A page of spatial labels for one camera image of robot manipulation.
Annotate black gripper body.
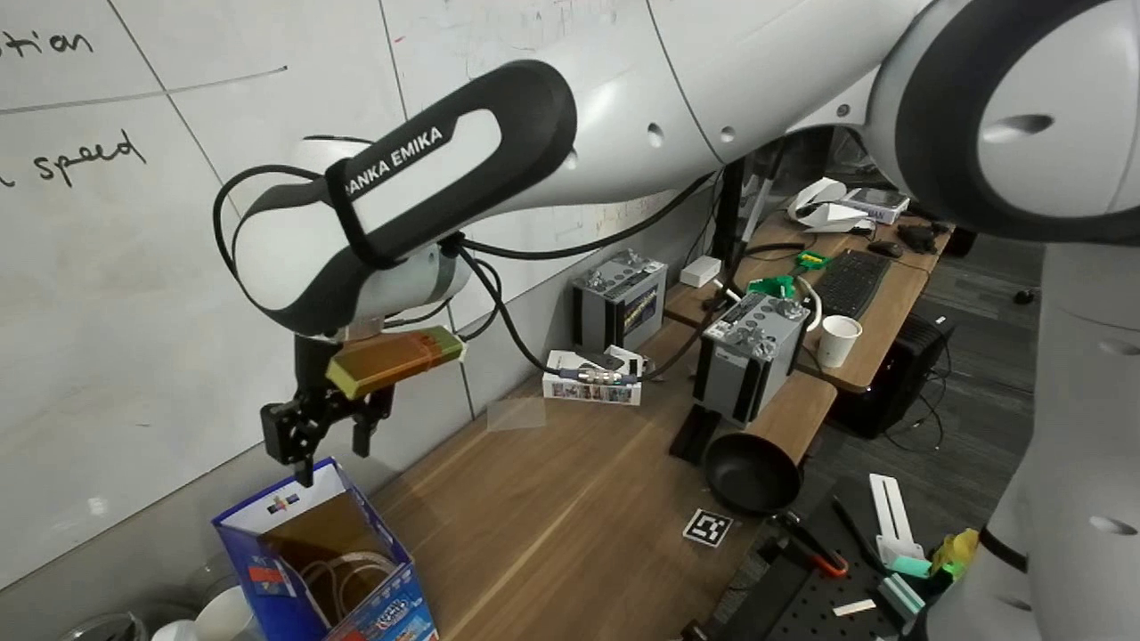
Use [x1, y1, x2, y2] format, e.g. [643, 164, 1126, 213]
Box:
[290, 336, 399, 419]

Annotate blue printed cardboard box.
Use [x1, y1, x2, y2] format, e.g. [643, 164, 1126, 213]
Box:
[210, 457, 442, 641]

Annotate small white product box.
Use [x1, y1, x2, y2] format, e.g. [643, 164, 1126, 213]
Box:
[538, 343, 652, 408]

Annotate white round container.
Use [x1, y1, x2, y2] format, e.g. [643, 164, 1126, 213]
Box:
[145, 585, 259, 641]

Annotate small grey labelled battery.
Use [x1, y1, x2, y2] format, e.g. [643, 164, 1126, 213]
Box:
[570, 244, 671, 352]

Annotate black flat block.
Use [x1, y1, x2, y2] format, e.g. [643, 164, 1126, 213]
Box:
[668, 402, 722, 467]

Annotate black white fiducial tag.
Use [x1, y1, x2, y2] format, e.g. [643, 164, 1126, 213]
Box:
[681, 505, 739, 551]

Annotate white power adapter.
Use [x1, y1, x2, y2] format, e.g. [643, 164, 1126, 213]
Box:
[678, 251, 727, 293]

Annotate large grey battery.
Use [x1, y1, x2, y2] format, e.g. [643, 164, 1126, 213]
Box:
[693, 293, 811, 427]

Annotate wooden side desk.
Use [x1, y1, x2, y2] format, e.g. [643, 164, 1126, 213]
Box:
[659, 191, 959, 469]

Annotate green desk item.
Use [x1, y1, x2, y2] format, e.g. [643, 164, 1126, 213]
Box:
[746, 244, 834, 302]

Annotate white paper cup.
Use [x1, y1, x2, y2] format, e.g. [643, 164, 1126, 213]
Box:
[811, 311, 867, 370]

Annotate black keyboard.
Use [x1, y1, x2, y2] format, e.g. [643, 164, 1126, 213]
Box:
[811, 244, 898, 320]

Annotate white paper pile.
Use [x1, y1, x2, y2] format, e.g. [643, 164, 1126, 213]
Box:
[789, 174, 917, 240]

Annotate black computer tower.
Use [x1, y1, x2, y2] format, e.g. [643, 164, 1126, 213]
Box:
[834, 313, 959, 443]

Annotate teal block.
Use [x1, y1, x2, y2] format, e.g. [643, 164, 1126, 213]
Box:
[873, 551, 942, 622]

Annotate yellow green item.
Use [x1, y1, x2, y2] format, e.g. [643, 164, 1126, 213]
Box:
[930, 526, 991, 581]

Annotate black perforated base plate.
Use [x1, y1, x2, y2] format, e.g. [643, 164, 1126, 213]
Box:
[687, 478, 955, 641]

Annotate black clamp orange handle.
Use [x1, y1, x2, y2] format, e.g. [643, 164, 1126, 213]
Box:
[765, 509, 855, 585]

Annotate white plastic bracket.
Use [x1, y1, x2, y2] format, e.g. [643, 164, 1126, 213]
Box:
[867, 469, 928, 570]

